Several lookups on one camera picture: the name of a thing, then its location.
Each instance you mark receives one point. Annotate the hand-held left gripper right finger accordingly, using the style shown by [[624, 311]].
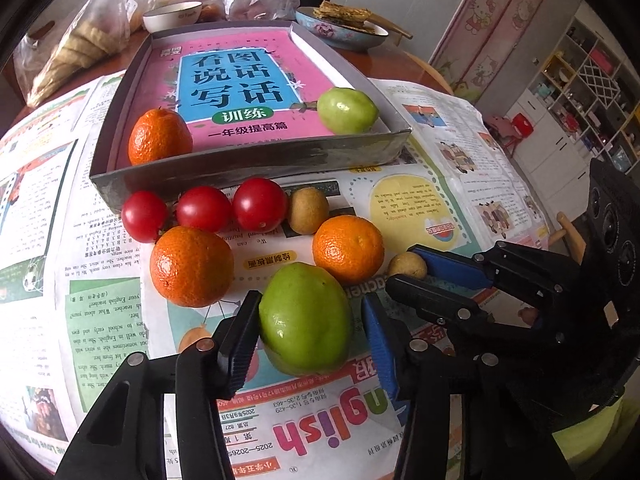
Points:
[[377, 345]]

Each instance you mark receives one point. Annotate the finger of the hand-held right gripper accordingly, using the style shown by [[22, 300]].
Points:
[[425, 297], [450, 265]]

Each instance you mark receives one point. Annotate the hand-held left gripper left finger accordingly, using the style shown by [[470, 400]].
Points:
[[245, 342]]

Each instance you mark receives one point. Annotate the small brown kiwi fruit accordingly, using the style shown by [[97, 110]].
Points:
[[309, 210], [406, 265]]

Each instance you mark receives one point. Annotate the green jujube fruit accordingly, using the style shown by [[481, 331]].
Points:
[[347, 110], [305, 317]]

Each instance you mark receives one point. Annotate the orange mandarin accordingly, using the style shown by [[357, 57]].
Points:
[[160, 135], [192, 266], [348, 249]]

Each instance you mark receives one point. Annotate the red tomato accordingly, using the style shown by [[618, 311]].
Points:
[[260, 205], [145, 216], [203, 208]]

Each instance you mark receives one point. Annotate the grey cardboard box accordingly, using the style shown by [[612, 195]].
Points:
[[250, 165]]

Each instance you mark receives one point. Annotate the wooden chair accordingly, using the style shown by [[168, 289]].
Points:
[[570, 235]]

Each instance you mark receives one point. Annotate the colourful printed newspaper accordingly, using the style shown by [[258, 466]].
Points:
[[450, 125], [300, 435], [40, 160]]

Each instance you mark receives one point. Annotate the white shelf unit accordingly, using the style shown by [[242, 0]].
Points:
[[585, 95]]

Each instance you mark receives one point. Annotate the red plastic stool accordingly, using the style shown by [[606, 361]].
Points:
[[522, 125]]

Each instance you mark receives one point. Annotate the person's lime green clothing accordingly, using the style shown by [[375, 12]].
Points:
[[605, 445]]

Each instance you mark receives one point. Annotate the pink cartoon cat wardrobe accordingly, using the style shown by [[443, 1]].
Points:
[[495, 25]]

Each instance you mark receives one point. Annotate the wooden chopstick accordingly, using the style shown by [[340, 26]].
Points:
[[395, 27]]

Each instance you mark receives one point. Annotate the blue patterned bowl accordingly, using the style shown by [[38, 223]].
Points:
[[345, 35]]

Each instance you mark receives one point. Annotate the pink book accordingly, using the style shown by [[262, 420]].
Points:
[[235, 85]]

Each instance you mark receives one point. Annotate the stack of flat pancakes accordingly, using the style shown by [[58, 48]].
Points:
[[342, 12]]

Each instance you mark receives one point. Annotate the white ceramic bowl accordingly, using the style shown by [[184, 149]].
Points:
[[172, 14]]

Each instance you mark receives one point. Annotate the plastic bag of bread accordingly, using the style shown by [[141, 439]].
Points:
[[75, 45]]

